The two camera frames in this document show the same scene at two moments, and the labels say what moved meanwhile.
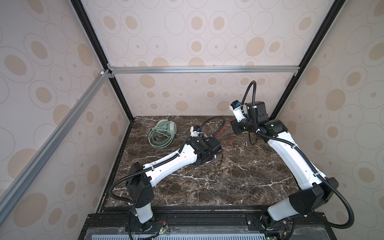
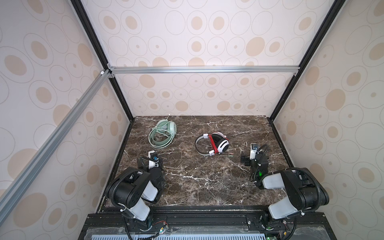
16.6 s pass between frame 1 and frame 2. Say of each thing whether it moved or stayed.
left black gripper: moved
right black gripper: moved
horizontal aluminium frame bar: stayed
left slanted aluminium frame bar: stayed
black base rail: stayed
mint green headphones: stayed
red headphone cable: moved
